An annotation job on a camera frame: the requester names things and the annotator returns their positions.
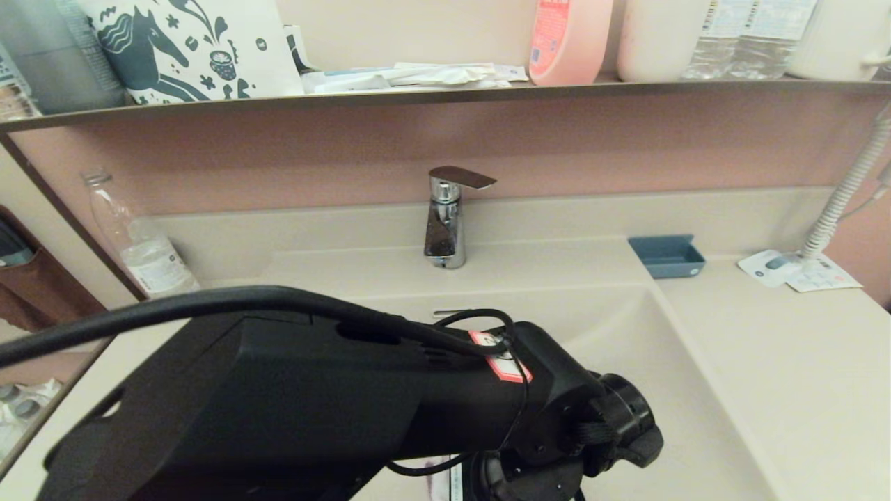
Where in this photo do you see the white mug on shelf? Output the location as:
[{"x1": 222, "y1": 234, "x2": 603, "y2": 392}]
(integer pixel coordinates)
[{"x1": 785, "y1": 0, "x2": 891, "y2": 83}]

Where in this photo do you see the pink lotion bottle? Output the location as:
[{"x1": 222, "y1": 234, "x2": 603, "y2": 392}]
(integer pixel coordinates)
[{"x1": 528, "y1": 0, "x2": 615, "y2": 87}]

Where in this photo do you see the brown wall shelf ledge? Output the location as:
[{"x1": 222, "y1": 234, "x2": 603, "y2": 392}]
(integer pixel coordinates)
[{"x1": 0, "y1": 75, "x2": 891, "y2": 134}]

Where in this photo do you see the blue plastic soap dish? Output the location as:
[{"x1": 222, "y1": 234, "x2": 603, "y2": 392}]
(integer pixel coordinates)
[{"x1": 627, "y1": 234, "x2": 707, "y2": 280}]

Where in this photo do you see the white printed paper leaflet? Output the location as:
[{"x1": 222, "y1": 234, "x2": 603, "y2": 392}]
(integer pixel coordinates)
[{"x1": 787, "y1": 253, "x2": 862, "y2": 293}]

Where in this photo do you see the clear bottle without cap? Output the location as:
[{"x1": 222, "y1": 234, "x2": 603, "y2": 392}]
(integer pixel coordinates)
[{"x1": 82, "y1": 169, "x2": 201, "y2": 299}]

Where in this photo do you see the white round plastic container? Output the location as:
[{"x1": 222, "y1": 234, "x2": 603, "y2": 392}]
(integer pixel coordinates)
[{"x1": 616, "y1": 0, "x2": 712, "y2": 84}]

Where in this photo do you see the white coiled appliance cord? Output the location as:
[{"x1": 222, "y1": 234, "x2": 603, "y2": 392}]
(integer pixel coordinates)
[{"x1": 797, "y1": 104, "x2": 891, "y2": 260}]

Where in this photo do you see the dark framed side mirror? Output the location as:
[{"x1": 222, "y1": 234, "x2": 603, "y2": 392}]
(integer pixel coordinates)
[{"x1": 0, "y1": 132, "x2": 143, "y2": 481}]

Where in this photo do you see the white plastic sachet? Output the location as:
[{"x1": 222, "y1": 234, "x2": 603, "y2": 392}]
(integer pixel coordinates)
[
  {"x1": 388, "y1": 63, "x2": 530, "y2": 90},
  {"x1": 301, "y1": 70, "x2": 394, "y2": 95}
]

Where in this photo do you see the white bag with horse print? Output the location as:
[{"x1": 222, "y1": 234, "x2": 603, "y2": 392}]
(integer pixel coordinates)
[{"x1": 75, "y1": 0, "x2": 305, "y2": 105}]

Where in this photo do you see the beige ceramic sink basin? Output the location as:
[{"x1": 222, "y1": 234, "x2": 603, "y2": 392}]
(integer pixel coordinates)
[{"x1": 202, "y1": 238, "x2": 791, "y2": 501}]

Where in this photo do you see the chrome faucet lever handle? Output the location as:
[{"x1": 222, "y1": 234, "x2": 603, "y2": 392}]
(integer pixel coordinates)
[{"x1": 428, "y1": 166, "x2": 498, "y2": 191}]

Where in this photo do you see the white card with blue logo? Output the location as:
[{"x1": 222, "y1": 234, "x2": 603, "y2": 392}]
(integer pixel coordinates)
[{"x1": 736, "y1": 249, "x2": 801, "y2": 289}]

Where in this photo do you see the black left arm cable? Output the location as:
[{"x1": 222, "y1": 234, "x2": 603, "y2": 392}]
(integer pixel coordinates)
[{"x1": 0, "y1": 285, "x2": 533, "y2": 481}]

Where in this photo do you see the grey translucent pouch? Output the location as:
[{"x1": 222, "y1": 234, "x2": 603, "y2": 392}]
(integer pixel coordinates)
[{"x1": 0, "y1": 0, "x2": 129, "y2": 116}]

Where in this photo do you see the chrome sink faucet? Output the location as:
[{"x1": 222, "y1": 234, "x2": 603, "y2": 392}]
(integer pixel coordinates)
[{"x1": 424, "y1": 177, "x2": 466, "y2": 269}]

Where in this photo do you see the printed cardboard packet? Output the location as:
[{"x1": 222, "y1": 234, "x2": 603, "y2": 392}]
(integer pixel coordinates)
[{"x1": 0, "y1": 35, "x2": 42, "y2": 122}]

